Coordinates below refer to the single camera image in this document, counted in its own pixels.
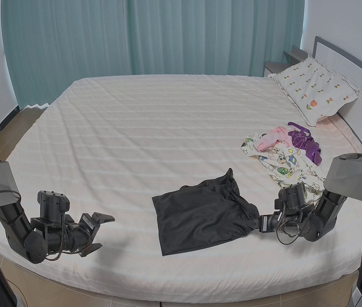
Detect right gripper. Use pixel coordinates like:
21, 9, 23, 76
259, 214, 286, 235

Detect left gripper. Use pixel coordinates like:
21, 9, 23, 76
47, 212, 116, 258

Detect black T-shirt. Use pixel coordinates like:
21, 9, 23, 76
152, 168, 261, 257

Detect bed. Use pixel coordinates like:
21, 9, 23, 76
0, 35, 362, 300

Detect white printed pyjama top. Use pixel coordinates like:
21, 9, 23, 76
240, 132, 327, 203

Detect pink garment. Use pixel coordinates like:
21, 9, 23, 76
253, 126, 292, 153

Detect purple garment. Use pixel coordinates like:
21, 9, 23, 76
287, 122, 323, 167

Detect white printed pillow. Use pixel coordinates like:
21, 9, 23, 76
270, 56, 360, 127

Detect grey bedside table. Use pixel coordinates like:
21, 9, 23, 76
264, 45, 309, 77

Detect blue-green curtain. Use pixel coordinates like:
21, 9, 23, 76
1, 0, 134, 108
127, 0, 306, 76

